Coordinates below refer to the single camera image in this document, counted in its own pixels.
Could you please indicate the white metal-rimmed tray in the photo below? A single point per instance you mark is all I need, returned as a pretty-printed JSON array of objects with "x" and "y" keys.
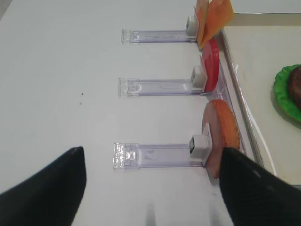
[{"x": 258, "y": 47}]

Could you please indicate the orange cheese slice back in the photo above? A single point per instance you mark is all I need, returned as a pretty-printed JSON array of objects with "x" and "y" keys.
[{"x": 201, "y": 10}]

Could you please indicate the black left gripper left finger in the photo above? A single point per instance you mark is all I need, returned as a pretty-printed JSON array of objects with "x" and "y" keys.
[{"x": 51, "y": 197}]

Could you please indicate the orange cheese slice front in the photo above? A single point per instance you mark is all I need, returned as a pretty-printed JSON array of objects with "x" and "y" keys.
[{"x": 219, "y": 13}]

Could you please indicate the clear holder with cheese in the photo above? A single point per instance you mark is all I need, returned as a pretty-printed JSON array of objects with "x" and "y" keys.
[{"x": 187, "y": 35}]

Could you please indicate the red tomato slice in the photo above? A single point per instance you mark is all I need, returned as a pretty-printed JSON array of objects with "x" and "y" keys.
[{"x": 210, "y": 63}]

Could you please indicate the green lettuce leaf on plate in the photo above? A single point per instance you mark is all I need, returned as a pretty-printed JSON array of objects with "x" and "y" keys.
[{"x": 282, "y": 96}]

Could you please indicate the clear holder with ham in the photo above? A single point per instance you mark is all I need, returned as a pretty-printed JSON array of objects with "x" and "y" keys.
[{"x": 136, "y": 156}]

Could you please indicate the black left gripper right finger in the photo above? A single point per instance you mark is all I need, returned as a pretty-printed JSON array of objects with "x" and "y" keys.
[{"x": 255, "y": 197}]

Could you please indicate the clear holder with tomato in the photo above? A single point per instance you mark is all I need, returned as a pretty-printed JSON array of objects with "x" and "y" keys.
[{"x": 201, "y": 83}]

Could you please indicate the brown meat patty on plate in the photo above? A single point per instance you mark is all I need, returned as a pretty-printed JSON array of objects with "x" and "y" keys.
[{"x": 294, "y": 85}]

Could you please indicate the orange cheese slice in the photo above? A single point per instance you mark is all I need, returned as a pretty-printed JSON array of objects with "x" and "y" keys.
[
  {"x": 219, "y": 13},
  {"x": 201, "y": 10}
]

